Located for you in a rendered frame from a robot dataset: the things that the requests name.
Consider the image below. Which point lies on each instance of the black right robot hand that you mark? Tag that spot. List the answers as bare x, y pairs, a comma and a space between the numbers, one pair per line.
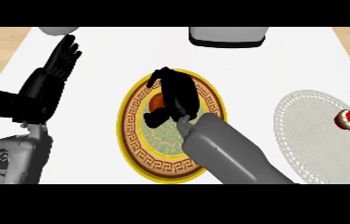
180, 92

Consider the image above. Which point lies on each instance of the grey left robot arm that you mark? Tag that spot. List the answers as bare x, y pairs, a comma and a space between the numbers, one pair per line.
18, 155

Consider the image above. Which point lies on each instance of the grey appliance with black base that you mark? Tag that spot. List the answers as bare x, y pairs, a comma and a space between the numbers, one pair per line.
226, 36

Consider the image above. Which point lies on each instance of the pale round placemat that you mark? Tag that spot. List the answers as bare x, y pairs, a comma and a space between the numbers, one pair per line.
304, 135

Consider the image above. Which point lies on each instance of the yellow rimmed patterned plate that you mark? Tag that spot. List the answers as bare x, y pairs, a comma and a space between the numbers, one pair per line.
136, 132

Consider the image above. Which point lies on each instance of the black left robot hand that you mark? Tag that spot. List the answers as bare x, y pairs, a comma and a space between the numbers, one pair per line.
40, 92

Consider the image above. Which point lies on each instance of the pale grey rounded object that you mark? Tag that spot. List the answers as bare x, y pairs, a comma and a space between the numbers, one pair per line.
56, 30

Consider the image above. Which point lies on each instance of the red tomato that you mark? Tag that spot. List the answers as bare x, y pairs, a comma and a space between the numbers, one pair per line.
156, 102

